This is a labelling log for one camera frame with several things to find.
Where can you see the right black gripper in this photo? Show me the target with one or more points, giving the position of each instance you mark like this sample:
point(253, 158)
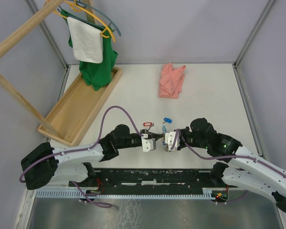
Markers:
point(181, 146)

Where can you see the keyring holder with blue handle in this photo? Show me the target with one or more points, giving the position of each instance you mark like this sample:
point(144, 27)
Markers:
point(164, 130)

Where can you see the grey blue hanger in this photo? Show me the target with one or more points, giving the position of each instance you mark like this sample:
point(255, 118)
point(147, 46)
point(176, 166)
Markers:
point(86, 6)

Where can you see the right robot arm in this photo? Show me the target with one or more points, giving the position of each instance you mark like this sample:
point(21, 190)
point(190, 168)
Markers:
point(236, 164)

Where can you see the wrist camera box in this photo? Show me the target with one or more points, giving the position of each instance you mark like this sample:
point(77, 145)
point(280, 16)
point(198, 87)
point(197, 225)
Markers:
point(148, 144)
point(172, 140)

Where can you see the red tagged key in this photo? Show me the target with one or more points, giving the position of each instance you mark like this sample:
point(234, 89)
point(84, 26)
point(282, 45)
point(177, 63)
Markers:
point(148, 124)

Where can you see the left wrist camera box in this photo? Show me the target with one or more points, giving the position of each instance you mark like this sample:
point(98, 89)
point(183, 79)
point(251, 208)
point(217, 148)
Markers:
point(148, 144)

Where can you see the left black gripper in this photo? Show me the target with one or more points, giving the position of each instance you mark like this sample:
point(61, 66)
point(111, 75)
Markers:
point(151, 135)

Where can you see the yellow hanger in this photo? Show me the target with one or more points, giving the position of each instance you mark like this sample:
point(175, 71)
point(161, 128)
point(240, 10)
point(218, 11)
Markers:
point(107, 32)

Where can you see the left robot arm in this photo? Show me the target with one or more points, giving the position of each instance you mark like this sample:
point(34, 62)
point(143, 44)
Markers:
point(47, 165)

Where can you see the green shirt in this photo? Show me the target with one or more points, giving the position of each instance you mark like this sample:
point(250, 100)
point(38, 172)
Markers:
point(96, 74)

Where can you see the pink cloth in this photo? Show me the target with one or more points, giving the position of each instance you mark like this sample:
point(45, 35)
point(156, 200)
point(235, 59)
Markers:
point(171, 81)

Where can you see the blue tagged key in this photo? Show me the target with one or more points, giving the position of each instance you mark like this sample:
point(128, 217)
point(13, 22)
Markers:
point(167, 120)

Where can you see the wooden tray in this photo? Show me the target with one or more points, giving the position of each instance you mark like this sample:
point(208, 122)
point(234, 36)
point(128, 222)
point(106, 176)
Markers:
point(77, 108)

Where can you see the white towel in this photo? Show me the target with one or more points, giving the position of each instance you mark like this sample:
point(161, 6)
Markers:
point(87, 42)

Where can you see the white cable duct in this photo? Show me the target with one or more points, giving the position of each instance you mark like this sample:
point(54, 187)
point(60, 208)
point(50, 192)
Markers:
point(75, 193)

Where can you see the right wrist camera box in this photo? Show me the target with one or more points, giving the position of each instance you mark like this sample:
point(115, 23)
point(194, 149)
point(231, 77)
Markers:
point(172, 140)

